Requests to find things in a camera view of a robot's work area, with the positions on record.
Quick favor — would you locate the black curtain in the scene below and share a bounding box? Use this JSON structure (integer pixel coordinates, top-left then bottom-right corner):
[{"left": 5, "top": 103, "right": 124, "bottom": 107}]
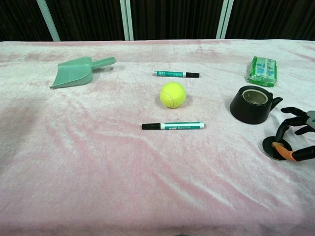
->
[{"left": 0, "top": 0, "right": 315, "bottom": 42}]

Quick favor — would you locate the white frame post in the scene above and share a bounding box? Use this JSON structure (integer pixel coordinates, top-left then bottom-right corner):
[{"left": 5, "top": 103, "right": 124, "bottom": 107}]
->
[
  {"left": 216, "top": 0, "right": 234, "bottom": 39},
  {"left": 119, "top": 0, "right": 134, "bottom": 41},
  {"left": 36, "top": 0, "right": 61, "bottom": 42}
]

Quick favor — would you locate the green tissue pack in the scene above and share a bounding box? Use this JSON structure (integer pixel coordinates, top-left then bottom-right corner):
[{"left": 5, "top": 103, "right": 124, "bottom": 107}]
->
[{"left": 247, "top": 56, "right": 279, "bottom": 87}]

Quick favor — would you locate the green plastic dustpan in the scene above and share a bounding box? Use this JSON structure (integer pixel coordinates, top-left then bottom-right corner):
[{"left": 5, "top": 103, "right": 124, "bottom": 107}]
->
[{"left": 49, "top": 56, "right": 117, "bottom": 89}]

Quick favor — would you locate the pink plush table cloth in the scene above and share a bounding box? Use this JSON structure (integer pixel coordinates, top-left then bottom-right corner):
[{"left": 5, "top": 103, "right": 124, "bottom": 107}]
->
[{"left": 0, "top": 39, "right": 315, "bottom": 236}]

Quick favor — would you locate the green white marker black cap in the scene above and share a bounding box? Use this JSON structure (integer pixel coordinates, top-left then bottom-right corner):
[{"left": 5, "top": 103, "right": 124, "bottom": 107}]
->
[
  {"left": 154, "top": 70, "right": 200, "bottom": 78},
  {"left": 141, "top": 121, "right": 205, "bottom": 130}
]

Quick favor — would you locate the black round cup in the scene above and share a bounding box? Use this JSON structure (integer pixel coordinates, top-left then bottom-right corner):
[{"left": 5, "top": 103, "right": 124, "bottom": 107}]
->
[{"left": 229, "top": 85, "right": 284, "bottom": 125}]

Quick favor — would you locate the yellow tennis ball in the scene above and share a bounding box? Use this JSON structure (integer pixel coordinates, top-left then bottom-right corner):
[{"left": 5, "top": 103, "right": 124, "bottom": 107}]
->
[{"left": 159, "top": 82, "right": 187, "bottom": 109}]

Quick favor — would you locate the right black grey robot hand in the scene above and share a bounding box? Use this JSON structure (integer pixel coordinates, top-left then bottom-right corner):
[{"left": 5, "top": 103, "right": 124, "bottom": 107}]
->
[{"left": 272, "top": 106, "right": 315, "bottom": 163}]

